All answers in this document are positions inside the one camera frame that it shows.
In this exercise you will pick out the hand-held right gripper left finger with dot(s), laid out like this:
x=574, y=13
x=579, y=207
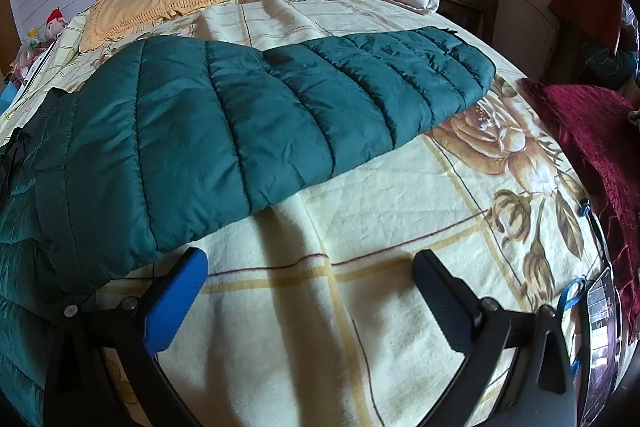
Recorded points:
x=175, y=302

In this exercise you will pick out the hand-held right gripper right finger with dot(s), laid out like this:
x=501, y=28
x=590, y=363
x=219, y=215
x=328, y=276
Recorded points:
x=440, y=302

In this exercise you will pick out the green quilted jacket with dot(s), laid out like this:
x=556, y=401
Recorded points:
x=225, y=122

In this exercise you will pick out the floral cream bed blanket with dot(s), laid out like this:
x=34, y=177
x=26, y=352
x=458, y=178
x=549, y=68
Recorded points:
x=350, y=332

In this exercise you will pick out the dark red velvet cloth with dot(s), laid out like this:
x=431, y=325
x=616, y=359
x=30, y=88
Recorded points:
x=590, y=132

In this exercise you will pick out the blue gift bag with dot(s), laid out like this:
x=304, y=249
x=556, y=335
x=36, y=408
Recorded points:
x=7, y=97

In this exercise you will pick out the cluster of plastic bottles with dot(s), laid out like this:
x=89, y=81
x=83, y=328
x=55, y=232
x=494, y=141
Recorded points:
x=32, y=54

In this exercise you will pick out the teal patterned cushion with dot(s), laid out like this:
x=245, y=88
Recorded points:
x=610, y=62

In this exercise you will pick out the plush toy with red hat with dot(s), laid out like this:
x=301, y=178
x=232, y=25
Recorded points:
x=55, y=24

